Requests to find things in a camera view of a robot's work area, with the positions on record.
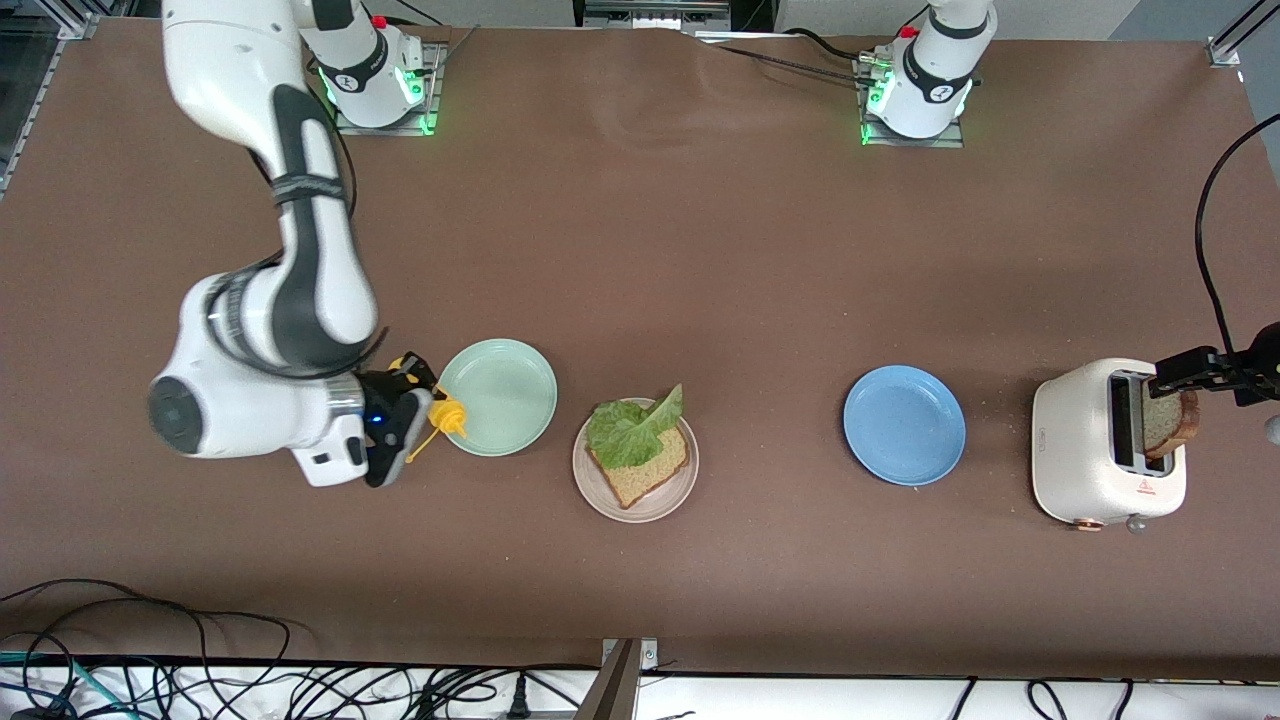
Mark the beige plate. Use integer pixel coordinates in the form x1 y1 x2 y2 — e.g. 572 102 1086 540
571 397 700 524

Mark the mint green plate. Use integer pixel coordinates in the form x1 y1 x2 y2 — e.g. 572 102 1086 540
434 338 559 458

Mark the black braided base cable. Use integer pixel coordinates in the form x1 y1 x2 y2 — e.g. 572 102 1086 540
690 28 881 86

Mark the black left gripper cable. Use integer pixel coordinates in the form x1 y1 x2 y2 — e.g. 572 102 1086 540
1196 110 1280 356

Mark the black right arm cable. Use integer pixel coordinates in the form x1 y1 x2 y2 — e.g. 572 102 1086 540
318 100 358 221

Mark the black cable loop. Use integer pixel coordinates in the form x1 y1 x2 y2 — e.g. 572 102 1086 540
0 578 301 720

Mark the brown bread slice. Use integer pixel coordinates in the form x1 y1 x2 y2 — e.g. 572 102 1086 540
590 425 691 510
1140 385 1201 461

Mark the white toaster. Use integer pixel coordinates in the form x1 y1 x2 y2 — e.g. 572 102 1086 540
1030 357 1189 535

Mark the grey metal stand bracket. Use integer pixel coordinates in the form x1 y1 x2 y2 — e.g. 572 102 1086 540
573 637 659 720

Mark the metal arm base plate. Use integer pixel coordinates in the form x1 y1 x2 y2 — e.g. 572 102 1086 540
332 42 442 137
855 55 967 149

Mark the yellow mustard squeeze bottle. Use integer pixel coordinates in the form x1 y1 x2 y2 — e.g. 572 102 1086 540
388 352 469 464

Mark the teal cable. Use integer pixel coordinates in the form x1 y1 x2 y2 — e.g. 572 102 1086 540
0 650 131 720

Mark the green lettuce leaf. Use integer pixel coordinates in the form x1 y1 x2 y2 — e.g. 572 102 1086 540
584 384 685 471

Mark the blue plate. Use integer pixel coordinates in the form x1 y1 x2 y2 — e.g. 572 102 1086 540
842 364 967 488

